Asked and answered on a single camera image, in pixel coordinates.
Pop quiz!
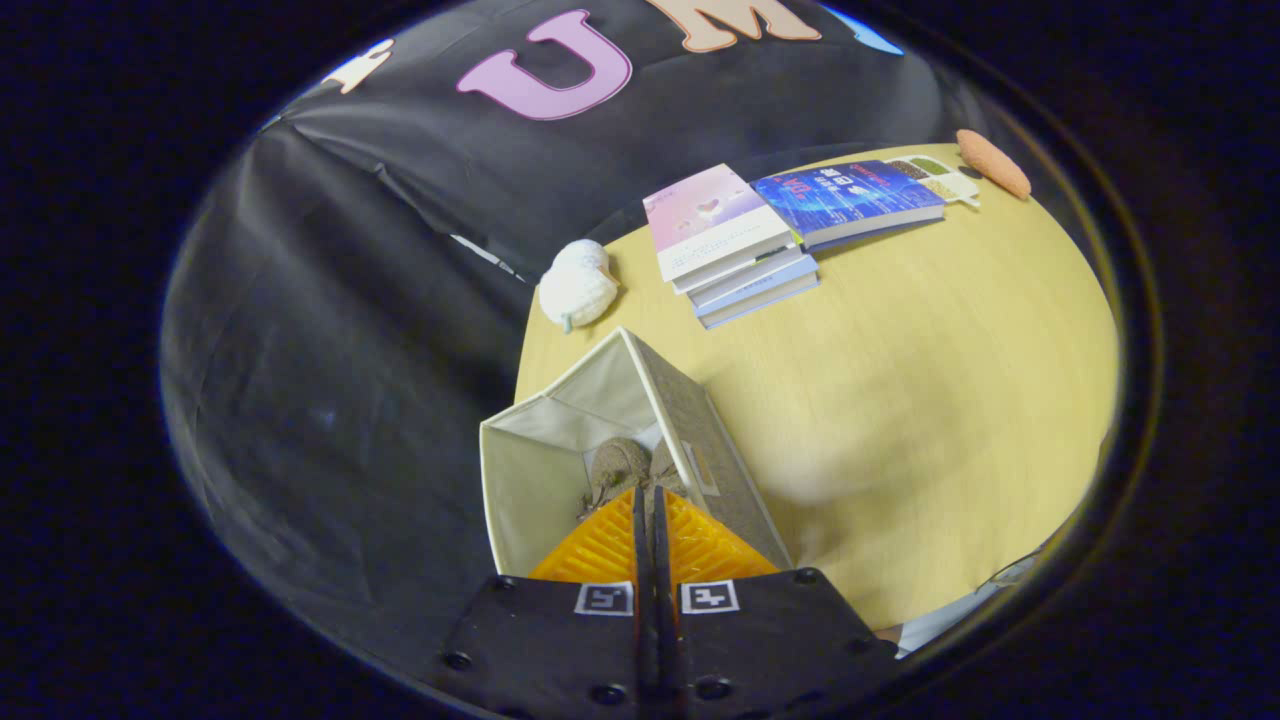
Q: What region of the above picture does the dark blue book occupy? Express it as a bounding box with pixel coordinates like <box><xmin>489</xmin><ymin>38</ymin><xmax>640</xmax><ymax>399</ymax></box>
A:
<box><xmin>752</xmin><ymin>160</ymin><xmax>948</xmax><ymax>252</ymax></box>

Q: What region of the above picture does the pale grey cloth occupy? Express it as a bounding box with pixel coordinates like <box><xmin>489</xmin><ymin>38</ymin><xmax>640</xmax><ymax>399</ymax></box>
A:
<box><xmin>893</xmin><ymin>553</ymin><xmax>1049</xmax><ymax>658</ymax></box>

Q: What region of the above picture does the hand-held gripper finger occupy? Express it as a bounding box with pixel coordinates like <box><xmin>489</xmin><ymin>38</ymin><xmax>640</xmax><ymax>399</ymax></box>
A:
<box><xmin>653</xmin><ymin>487</ymin><xmax>901</xmax><ymax>720</ymax></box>
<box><xmin>435</xmin><ymin>487</ymin><xmax>653</xmax><ymax>720</ymax></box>

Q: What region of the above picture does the pink book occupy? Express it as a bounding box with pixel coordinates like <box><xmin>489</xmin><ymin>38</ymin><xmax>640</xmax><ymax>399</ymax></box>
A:
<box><xmin>643</xmin><ymin>164</ymin><xmax>797</xmax><ymax>284</ymax></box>

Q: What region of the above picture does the white book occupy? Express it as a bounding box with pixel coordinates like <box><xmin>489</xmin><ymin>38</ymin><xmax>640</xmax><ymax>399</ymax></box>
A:
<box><xmin>670</xmin><ymin>240</ymin><xmax>807</xmax><ymax>297</ymax></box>

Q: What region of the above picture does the black backdrop cloth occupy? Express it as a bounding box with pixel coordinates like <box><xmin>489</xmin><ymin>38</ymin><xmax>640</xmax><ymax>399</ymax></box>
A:
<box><xmin>160</xmin><ymin>0</ymin><xmax>1001</xmax><ymax>691</ymax></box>

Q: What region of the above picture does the white plush toy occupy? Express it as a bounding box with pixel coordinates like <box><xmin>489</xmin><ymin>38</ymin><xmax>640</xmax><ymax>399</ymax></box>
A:
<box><xmin>538</xmin><ymin>239</ymin><xmax>621</xmax><ymax>334</ymax></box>

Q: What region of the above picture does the orange oval sponge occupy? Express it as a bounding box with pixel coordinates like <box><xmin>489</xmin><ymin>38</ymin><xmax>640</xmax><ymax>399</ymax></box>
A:
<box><xmin>955</xmin><ymin>129</ymin><xmax>1033</xmax><ymax>201</ymax></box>

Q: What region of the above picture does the beige fabric storage box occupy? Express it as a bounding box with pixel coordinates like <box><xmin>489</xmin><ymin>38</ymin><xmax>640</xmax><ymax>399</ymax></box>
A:
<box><xmin>479</xmin><ymin>326</ymin><xmax>795</xmax><ymax>581</ymax></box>

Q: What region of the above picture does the white compartment tray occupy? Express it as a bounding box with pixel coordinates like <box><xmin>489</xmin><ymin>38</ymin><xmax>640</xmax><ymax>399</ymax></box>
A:
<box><xmin>885</xmin><ymin>155</ymin><xmax>982</xmax><ymax>209</ymax></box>

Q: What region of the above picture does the pale blue book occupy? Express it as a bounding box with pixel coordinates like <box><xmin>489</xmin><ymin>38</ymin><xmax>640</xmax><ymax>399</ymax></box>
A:
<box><xmin>688</xmin><ymin>254</ymin><xmax>822</xmax><ymax>331</ymax></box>

